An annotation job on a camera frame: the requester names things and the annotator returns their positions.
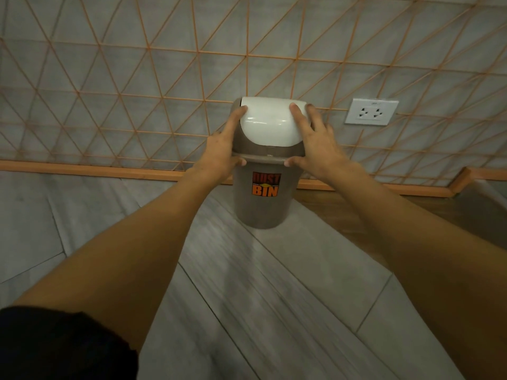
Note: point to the person's left hand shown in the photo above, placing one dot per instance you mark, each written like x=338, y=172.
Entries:
x=218, y=154

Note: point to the person's right hand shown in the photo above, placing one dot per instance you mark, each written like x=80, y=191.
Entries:
x=321, y=152

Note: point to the person's right thumb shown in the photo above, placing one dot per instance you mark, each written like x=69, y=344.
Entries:
x=294, y=161

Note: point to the person's left thumb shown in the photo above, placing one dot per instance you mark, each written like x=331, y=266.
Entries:
x=239, y=162

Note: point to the person's right middle finger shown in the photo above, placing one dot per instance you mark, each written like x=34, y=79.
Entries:
x=317, y=119

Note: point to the white swing bin lid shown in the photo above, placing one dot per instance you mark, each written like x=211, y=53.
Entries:
x=269, y=126

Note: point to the person's right forearm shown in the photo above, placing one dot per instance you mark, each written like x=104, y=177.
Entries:
x=427, y=257

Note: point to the person's left forearm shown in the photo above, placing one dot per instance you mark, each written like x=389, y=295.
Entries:
x=130, y=249

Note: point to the grey plastic dustbin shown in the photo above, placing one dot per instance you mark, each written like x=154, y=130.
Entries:
x=263, y=205

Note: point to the orange skirting board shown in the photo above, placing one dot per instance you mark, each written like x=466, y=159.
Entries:
x=99, y=170

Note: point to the black sleeve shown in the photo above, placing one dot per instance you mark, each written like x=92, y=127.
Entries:
x=59, y=348

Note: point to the white wall power socket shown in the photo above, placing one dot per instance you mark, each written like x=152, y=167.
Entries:
x=371, y=112

